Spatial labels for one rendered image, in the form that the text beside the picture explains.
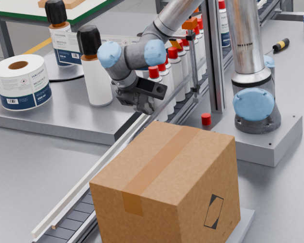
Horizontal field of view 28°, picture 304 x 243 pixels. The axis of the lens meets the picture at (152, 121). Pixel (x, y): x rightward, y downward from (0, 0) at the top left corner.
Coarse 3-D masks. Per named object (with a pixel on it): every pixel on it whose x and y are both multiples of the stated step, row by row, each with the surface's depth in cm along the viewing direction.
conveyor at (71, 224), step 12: (228, 48) 255; (180, 108) 216; (168, 120) 210; (84, 204) 174; (72, 216) 170; (84, 216) 169; (48, 228) 167; (60, 228) 166; (72, 228) 166; (48, 240) 162; (60, 240) 162
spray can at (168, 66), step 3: (168, 63) 210; (168, 66) 209; (171, 66) 211; (168, 69) 209; (171, 69) 211; (171, 72) 211; (171, 75) 211; (171, 78) 212; (171, 81) 212; (171, 84) 212; (171, 87) 213; (171, 90) 213; (174, 99) 216; (174, 102) 216; (174, 105) 217
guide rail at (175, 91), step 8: (200, 64) 226; (184, 80) 216; (176, 88) 212; (168, 96) 207; (160, 112) 201; (152, 120) 196; (136, 136) 188; (88, 184) 168; (88, 192) 167; (80, 200) 164; (72, 208) 161; (64, 216) 158; (56, 224) 155
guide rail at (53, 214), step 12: (144, 120) 208; (132, 132) 202; (120, 144) 196; (108, 156) 190; (96, 168) 184; (84, 180) 179; (72, 192) 174; (60, 204) 170; (48, 216) 166; (36, 228) 162
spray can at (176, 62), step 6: (168, 48) 212; (174, 48) 211; (168, 54) 212; (174, 54) 211; (168, 60) 213; (174, 60) 212; (180, 60) 213; (174, 66) 212; (180, 66) 214; (174, 72) 214; (180, 72) 214; (174, 78) 215; (180, 78) 215; (174, 84) 216; (180, 90) 217; (180, 96) 218
